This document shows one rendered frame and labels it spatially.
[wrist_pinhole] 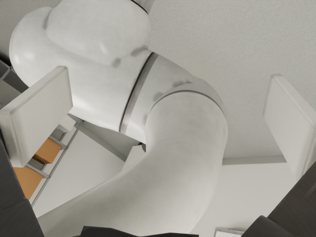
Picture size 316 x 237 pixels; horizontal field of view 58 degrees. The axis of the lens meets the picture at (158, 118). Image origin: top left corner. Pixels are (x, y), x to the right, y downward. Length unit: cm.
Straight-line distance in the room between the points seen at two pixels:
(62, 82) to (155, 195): 9
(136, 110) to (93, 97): 6
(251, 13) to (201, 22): 38
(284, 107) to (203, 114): 14
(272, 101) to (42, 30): 31
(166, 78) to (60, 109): 21
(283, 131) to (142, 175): 8
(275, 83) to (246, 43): 219
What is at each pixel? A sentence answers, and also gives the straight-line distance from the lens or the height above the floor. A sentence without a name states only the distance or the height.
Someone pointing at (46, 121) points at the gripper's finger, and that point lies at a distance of 17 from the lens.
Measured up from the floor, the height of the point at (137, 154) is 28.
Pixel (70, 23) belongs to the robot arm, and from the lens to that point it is 40.
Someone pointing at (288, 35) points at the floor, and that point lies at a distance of 229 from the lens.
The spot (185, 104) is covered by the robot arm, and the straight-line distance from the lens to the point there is 30.
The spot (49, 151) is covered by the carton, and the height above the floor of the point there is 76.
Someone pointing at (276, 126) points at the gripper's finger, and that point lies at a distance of 17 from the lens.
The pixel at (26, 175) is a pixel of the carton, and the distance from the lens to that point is 417.
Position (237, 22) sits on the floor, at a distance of 226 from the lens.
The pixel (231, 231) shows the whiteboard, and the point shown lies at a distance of 350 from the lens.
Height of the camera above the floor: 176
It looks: 29 degrees down
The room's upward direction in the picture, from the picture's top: 156 degrees counter-clockwise
